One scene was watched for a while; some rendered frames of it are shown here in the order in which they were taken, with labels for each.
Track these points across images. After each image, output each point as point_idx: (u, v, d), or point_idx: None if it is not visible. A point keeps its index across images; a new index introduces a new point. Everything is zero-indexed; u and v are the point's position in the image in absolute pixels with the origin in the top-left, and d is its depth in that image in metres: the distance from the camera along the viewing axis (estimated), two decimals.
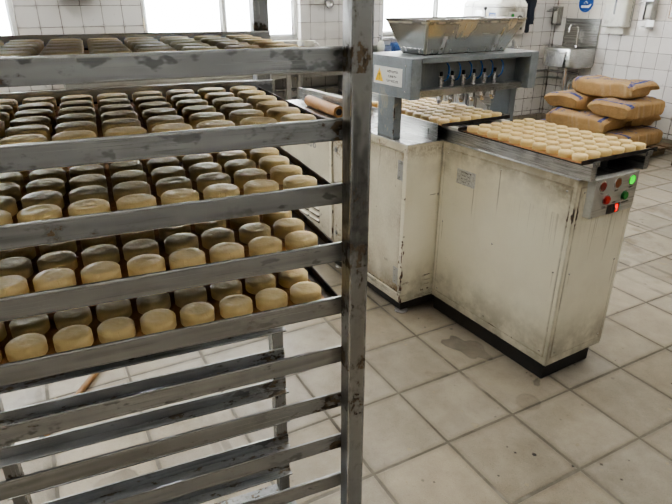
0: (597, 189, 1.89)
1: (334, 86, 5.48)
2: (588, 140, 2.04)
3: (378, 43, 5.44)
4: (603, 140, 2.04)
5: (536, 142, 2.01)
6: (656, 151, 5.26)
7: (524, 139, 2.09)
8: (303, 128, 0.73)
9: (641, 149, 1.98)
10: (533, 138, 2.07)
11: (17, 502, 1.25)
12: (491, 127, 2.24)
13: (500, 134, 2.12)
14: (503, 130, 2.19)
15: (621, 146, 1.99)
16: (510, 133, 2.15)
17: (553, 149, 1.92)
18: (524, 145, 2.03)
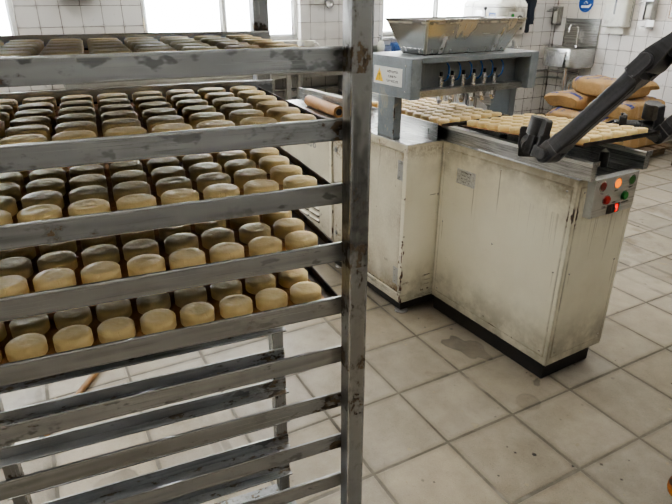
0: (597, 189, 1.89)
1: (334, 86, 5.48)
2: None
3: (378, 43, 5.44)
4: (604, 126, 2.02)
5: None
6: (656, 151, 5.26)
7: None
8: (303, 128, 0.73)
9: (643, 133, 1.96)
10: None
11: (17, 502, 1.25)
12: (491, 121, 2.23)
13: (500, 125, 2.12)
14: (503, 122, 2.18)
15: None
16: (510, 124, 2.15)
17: (554, 135, 1.91)
18: None
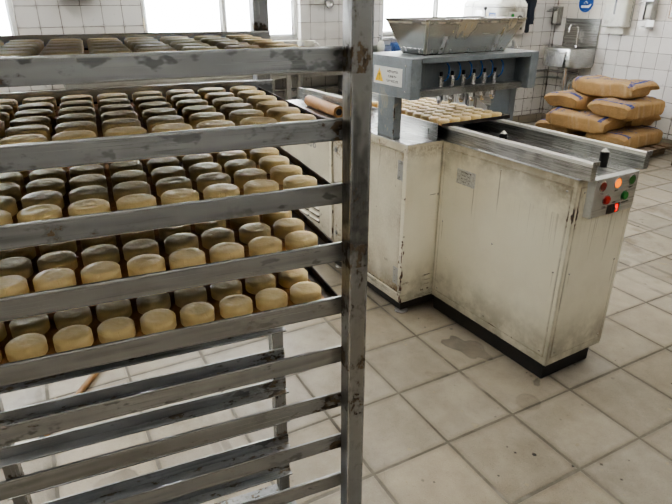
0: (597, 189, 1.89)
1: (334, 86, 5.48)
2: None
3: (378, 43, 5.44)
4: None
5: None
6: (656, 151, 5.26)
7: None
8: (303, 128, 0.73)
9: None
10: None
11: (17, 502, 1.25)
12: None
13: None
14: None
15: None
16: None
17: None
18: None
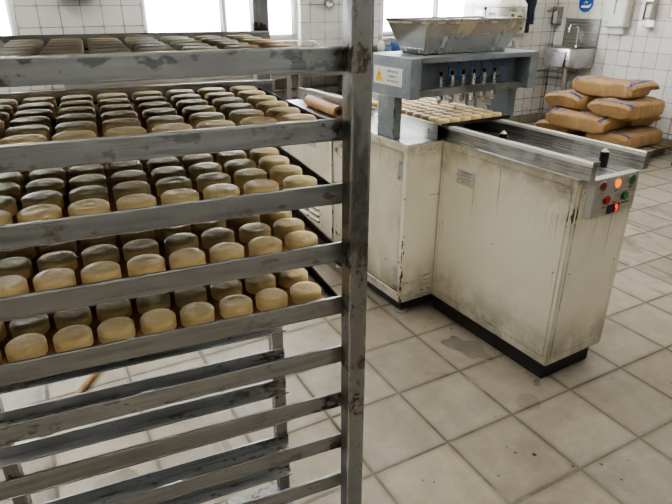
0: (597, 189, 1.89)
1: (334, 86, 5.48)
2: None
3: (378, 43, 5.44)
4: None
5: None
6: (656, 151, 5.26)
7: None
8: (303, 128, 0.73)
9: None
10: None
11: (17, 502, 1.25)
12: None
13: None
14: None
15: None
16: None
17: None
18: None
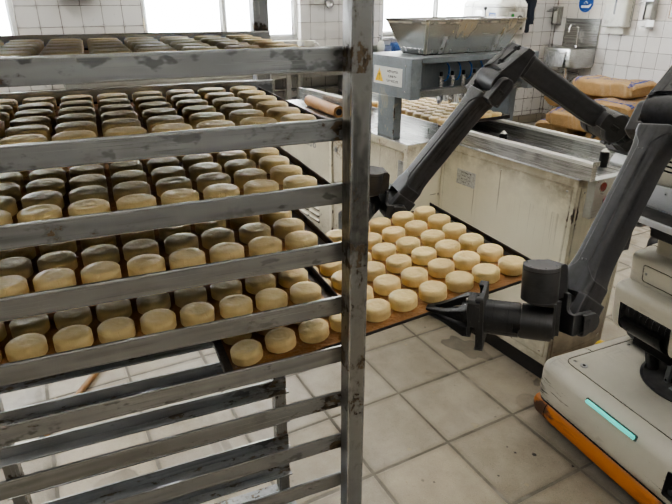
0: (597, 189, 1.89)
1: (334, 86, 5.48)
2: (404, 240, 1.17)
3: (378, 43, 5.44)
4: (403, 229, 1.22)
5: (422, 288, 0.99)
6: None
7: (369, 298, 0.99)
8: (303, 128, 0.73)
9: (435, 214, 1.31)
10: (382, 286, 1.01)
11: (17, 502, 1.25)
12: None
13: None
14: None
15: (429, 224, 1.25)
16: None
17: (473, 280, 1.00)
18: (413, 307, 0.96)
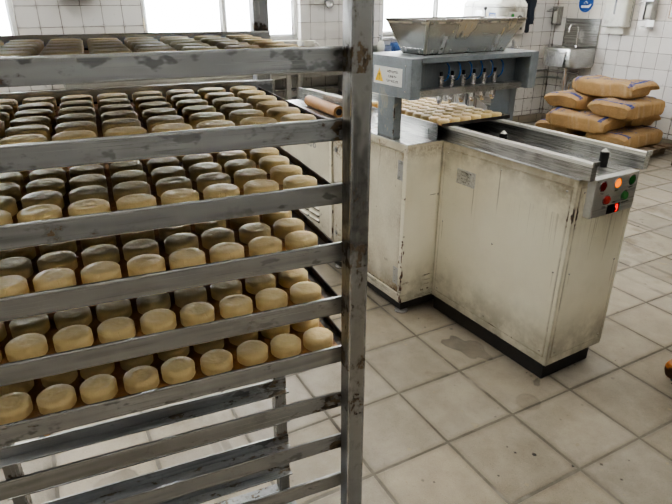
0: (597, 189, 1.89)
1: (334, 86, 5.48)
2: None
3: (378, 43, 5.44)
4: None
5: (203, 358, 0.87)
6: (656, 151, 5.26)
7: (143, 364, 0.87)
8: (303, 128, 0.73)
9: None
10: (163, 350, 0.89)
11: (17, 502, 1.25)
12: (12, 385, 0.81)
13: (93, 390, 0.80)
14: (57, 374, 0.83)
15: None
16: (88, 370, 0.84)
17: (265, 353, 0.89)
18: (185, 380, 0.84)
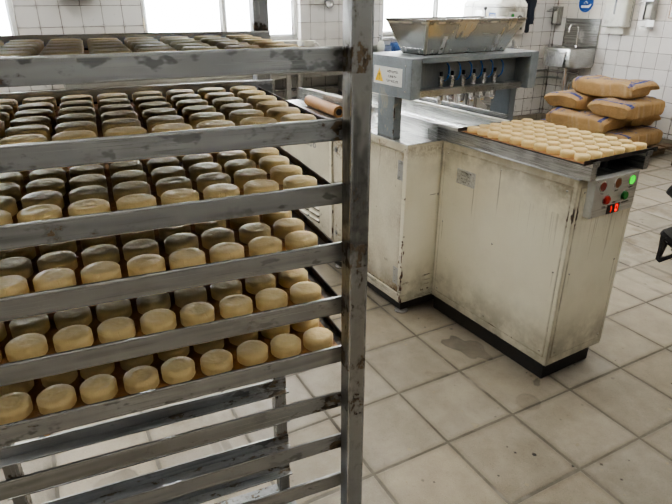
0: (597, 189, 1.89)
1: (334, 86, 5.48)
2: None
3: (378, 43, 5.44)
4: None
5: (203, 358, 0.87)
6: (656, 151, 5.26)
7: (143, 364, 0.87)
8: (303, 128, 0.73)
9: None
10: (163, 350, 0.89)
11: (17, 502, 1.25)
12: (12, 385, 0.81)
13: (93, 390, 0.80)
14: (57, 374, 0.83)
15: None
16: (88, 370, 0.84)
17: (265, 353, 0.89)
18: (185, 380, 0.84)
